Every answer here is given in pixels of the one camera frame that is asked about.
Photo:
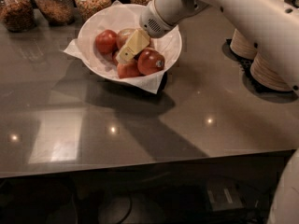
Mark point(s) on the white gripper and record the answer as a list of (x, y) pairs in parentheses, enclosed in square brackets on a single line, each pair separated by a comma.
[(149, 22)]

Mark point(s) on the large yellow-red apple top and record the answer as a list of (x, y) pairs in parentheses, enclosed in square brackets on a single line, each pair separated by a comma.
[(122, 36)]

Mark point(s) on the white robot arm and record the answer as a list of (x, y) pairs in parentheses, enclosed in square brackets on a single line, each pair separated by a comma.
[(271, 26)]

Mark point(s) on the small apple center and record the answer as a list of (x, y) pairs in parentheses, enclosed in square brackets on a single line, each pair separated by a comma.
[(114, 56)]

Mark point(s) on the red-yellow apple front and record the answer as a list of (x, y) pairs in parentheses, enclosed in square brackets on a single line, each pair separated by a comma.
[(126, 70)]

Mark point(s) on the red apple with sticker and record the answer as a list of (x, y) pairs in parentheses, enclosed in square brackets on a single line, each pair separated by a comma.
[(150, 61)]

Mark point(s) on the red apple left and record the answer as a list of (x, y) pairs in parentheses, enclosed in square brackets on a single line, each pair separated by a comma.
[(105, 42)]

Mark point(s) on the white bowl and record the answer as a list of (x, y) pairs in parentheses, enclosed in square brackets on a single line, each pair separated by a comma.
[(168, 44)]

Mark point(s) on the paper bowl stack back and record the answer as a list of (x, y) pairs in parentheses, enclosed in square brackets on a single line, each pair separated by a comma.
[(242, 47)]

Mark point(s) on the paper bowl stack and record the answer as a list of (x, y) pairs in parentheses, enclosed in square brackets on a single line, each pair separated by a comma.
[(262, 73), (242, 47)]

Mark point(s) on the paper bowl stack front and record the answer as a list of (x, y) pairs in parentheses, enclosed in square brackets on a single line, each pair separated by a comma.
[(262, 73)]

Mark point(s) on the white paper liner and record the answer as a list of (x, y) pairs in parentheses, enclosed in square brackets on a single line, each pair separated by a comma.
[(146, 81)]

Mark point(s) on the glass jar far left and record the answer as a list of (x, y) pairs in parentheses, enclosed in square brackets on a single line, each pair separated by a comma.
[(17, 15)]

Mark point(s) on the black rubber mat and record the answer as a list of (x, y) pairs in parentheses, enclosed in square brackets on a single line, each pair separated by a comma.
[(245, 65)]

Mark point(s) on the dark device under table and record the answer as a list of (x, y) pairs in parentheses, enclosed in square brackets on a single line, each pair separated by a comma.
[(214, 197)]

